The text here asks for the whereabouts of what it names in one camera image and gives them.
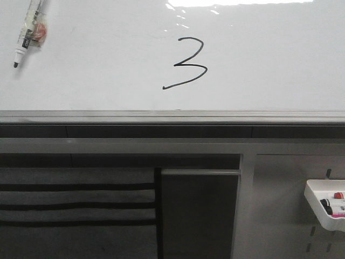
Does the white black whiteboard marker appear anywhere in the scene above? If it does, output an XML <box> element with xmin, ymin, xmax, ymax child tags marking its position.
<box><xmin>13</xmin><ymin>1</ymin><xmax>47</xmax><ymax>68</ymax></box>

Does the black capped marker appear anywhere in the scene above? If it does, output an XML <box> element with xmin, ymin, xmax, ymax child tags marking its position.
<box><xmin>320</xmin><ymin>199</ymin><xmax>345</xmax><ymax>207</ymax></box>

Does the white whiteboard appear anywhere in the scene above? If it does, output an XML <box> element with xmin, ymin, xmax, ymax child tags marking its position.
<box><xmin>1</xmin><ymin>1</ymin><xmax>344</xmax><ymax>125</ymax></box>

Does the grey pegboard panel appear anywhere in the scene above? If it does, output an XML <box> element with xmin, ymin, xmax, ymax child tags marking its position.
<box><xmin>247</xmin><ymin>155</ymin><xmax>344</xmax><ymax>258</ymax></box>

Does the grey metal stand frame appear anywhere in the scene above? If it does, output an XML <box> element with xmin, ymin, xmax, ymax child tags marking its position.
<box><xmin>0</xmin><ymin>137</ymin><xmax>345</xmax><ymax>259</ymax></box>

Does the white plastic marker tray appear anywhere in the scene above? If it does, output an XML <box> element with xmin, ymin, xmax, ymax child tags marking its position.
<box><xmin>304</xmin><ymin>179</ymin><xmax>344</xmax><ymax>231</ymax></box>

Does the grey black striped panel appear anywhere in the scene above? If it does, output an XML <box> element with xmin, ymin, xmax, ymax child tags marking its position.
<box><xmin>1</xmin><ymin>168</ymin><xmax>162</xmax><ymax>258</ymax></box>

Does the dark grey board panel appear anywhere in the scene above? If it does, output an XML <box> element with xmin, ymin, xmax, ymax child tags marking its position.
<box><xmin>162</xmin><ymin>169</ymin><xmax>240</xmax><ymax>258</ymax></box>

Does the red capped marker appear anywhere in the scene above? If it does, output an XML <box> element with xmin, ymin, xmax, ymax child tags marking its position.
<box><xmin>334</xmin><ymin>192</ymin><xmax>345</xmax><ymax>200</ymax></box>

